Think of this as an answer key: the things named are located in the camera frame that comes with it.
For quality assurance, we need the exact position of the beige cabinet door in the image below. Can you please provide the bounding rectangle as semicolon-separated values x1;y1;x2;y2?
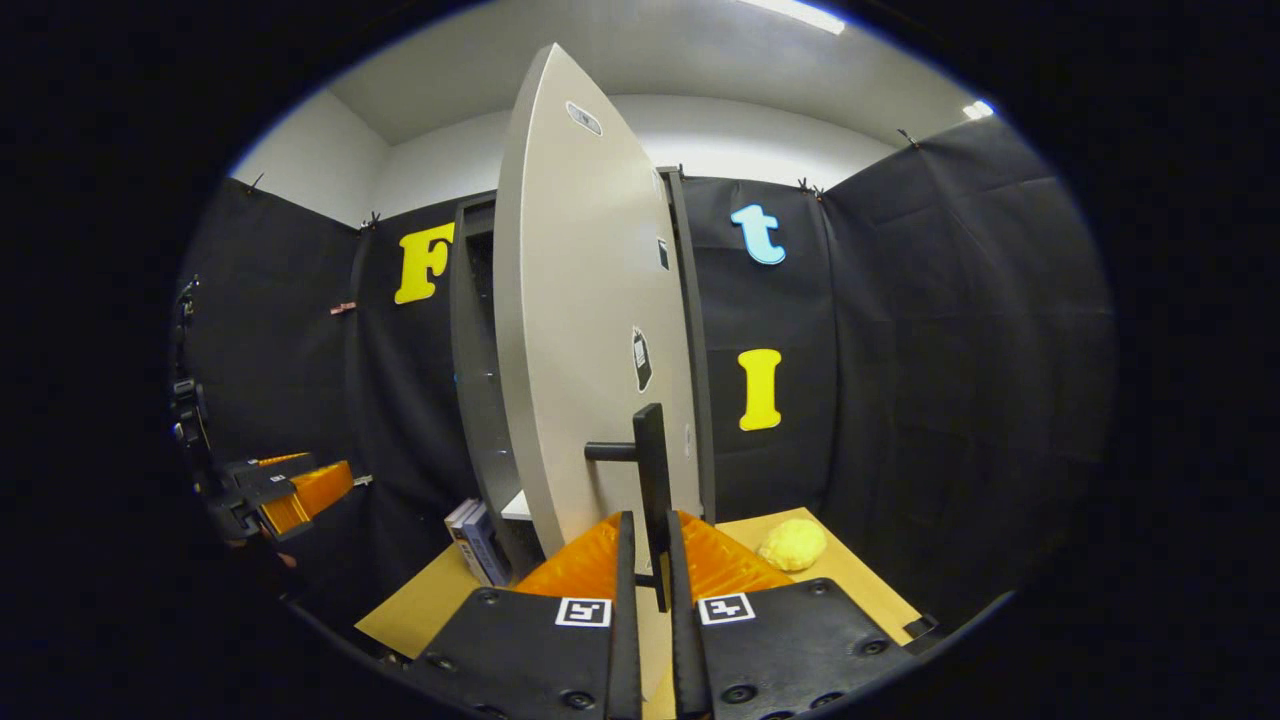
493;42;706;691

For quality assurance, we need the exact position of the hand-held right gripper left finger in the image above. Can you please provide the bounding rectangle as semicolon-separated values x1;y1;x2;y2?
405;510;643;720

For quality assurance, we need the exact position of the blue book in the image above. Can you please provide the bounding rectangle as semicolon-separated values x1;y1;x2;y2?
462;503;514;588

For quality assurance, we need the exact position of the black backdrop cloth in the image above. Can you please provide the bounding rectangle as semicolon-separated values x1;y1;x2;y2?
178;118;1116;641

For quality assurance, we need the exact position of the dark grey cabinet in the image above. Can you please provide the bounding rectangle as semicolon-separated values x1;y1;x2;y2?
448;165;717;583

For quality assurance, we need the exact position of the black door handle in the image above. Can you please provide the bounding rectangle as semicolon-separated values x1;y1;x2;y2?
585;403;673;613

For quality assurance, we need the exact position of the yellow lumpy sponge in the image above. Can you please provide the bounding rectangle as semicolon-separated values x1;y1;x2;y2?
757;518;829;573

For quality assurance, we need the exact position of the long ceiling light panel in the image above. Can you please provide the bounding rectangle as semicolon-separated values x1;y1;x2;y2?
738;0;847;35

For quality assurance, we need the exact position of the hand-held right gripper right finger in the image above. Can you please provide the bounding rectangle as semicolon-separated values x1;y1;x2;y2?
665;510;916;720

